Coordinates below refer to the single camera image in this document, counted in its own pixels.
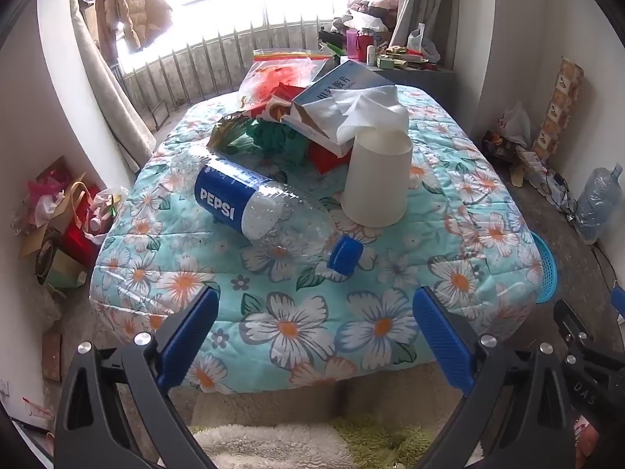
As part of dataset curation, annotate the red white snack packet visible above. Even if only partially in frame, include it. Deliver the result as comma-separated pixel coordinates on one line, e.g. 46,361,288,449
254,83,306,123

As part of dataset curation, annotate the green plastic bag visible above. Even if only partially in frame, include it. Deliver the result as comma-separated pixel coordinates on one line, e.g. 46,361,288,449
246,120,313,167

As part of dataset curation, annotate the grey cabinet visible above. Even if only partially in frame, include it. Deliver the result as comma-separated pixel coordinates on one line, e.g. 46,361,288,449
391,66,457,90

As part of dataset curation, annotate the fluffy white rug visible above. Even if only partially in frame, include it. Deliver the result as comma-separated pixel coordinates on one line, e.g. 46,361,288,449
190,417,440,469

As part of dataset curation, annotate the tan paper bag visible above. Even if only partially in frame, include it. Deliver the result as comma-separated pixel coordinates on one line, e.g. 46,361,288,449
20,181,98,261

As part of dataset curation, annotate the white plastic bag red print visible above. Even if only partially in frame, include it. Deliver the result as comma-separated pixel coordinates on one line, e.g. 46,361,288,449
495,102,533,150

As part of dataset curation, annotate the pile of clothes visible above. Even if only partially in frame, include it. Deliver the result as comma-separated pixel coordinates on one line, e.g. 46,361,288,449
337,0,401,35

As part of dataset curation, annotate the tall patterned box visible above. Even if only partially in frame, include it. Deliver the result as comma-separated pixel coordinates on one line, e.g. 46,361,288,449
532,56,585,162

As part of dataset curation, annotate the clear plastic bottle blue label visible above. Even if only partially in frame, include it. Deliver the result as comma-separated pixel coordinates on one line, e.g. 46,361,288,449
168,144,364,277

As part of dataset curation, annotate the tan puffer jacket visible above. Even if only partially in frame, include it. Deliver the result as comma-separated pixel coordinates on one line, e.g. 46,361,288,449
94,0,174,54

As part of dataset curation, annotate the blue water jug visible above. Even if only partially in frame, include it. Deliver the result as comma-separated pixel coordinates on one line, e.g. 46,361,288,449
575,163,624,246

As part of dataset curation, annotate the black box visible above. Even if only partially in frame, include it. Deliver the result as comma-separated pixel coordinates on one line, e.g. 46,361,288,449
483,129,514,158

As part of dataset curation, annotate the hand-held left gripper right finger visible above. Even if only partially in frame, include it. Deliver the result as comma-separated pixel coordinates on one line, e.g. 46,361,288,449
412,286,577,469

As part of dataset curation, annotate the yellow green snack wrapper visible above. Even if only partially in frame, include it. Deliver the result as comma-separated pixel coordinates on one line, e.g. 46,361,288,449
207,112,259,154

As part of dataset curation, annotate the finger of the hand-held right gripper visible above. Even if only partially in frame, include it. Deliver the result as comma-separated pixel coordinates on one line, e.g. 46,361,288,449
553,298,625,408

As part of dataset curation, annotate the white paper cup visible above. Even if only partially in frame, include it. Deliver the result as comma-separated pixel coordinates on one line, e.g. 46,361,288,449
340,129,413,229

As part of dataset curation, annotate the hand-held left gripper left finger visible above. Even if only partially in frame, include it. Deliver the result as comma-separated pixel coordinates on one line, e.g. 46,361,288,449
54,286,220,469

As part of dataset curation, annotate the blue white medicine box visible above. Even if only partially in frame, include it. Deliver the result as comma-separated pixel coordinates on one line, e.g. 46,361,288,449
280,61,396,157

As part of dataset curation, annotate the white tissue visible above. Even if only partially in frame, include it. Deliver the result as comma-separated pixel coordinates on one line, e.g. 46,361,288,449
312,84,411,145

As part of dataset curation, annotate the pile of small boxes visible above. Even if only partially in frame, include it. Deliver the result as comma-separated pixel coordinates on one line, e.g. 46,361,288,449
508,141,572,206

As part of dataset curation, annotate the red gift bag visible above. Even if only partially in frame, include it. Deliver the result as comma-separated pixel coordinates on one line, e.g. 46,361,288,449
61,215,101,267

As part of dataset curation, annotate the blue mesh wastebasket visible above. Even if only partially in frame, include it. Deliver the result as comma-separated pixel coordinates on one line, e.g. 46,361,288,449
530,232,560,305

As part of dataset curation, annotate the floral quilted blanket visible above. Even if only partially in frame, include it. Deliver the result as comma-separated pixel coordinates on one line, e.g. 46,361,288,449
88,83,545,396

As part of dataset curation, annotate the pink plastic bag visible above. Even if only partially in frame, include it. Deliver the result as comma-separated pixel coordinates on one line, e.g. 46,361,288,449
27,178,64,226

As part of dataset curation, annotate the grey hanging curtain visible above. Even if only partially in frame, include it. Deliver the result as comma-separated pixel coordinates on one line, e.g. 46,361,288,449
391,0,447,52

